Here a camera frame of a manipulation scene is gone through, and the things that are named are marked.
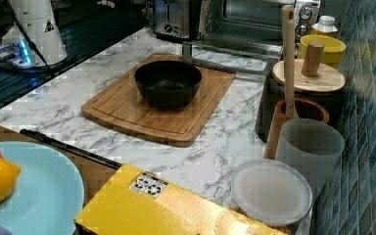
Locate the black bowl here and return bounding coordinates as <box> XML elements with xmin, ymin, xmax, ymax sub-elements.
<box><xmin>134</xmin><ymin>61</ymin><xmax>203</xmax><ymax>110</ymax></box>

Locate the brown wooden utensil holder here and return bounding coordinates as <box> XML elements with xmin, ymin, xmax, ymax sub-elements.
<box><xmin>263</xmin><ymin>98</ymin><xmax>329</xmax><ymax>160</ymax></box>

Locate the black canister with wooden lid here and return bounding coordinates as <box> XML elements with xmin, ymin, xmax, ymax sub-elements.
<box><xmin>256</xmin><ymin>58</ymin><xmax>345</xmax><ymax>142</ymax></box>

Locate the white-capped spice bottle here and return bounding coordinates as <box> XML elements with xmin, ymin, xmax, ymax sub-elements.
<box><xmin>310</xmin><ymin>16</ymin><xmax>338</xmax><ymax>38</ymax></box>

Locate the yellow mug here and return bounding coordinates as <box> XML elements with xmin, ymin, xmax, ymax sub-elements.
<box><xmin>298</xmin><ymin>34</ymin><xmax>346</xmax><ymax>69</ymax></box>

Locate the silver toaster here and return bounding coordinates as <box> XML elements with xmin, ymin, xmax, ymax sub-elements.
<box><xmin>153</xmin><ymin>0</ymin><xmax>202</xmax><ymax>40</ymax></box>

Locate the cereal jar with clear lid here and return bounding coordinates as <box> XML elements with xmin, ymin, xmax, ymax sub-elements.
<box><xmin>229</xmin><ymin>159</ymin><xmax>313</xmax><ymax>235</ymax></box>

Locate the bamboo cutting board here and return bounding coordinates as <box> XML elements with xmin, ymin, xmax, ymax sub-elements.
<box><xmin>81</xmin><ymin>53</ymin><xmax>235</xmax><ymax>147</ymax></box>

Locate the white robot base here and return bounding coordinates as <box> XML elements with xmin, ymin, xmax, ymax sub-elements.
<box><xmin>0</xmin><ymin>0</ymin><xmax>76</xmax><ymax>72</ymax></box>

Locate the frosted plastic cup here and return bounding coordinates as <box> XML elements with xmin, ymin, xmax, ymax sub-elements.
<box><xmin>275</xmin><ymin>118</ymin><xmax>345</xmax><ymax>200</ymax></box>

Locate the light blue plate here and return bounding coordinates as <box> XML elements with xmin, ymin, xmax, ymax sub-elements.
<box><xmin>0</xmin><ymin>141</ymin><xmax>84</xmax><ymax>235</ymax></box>

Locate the yellow cereal box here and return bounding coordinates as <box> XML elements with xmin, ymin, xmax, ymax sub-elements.
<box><xmin>74</xmin><ymin>164</ymin><xmax>286</xmax><ymax>235</ymax></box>

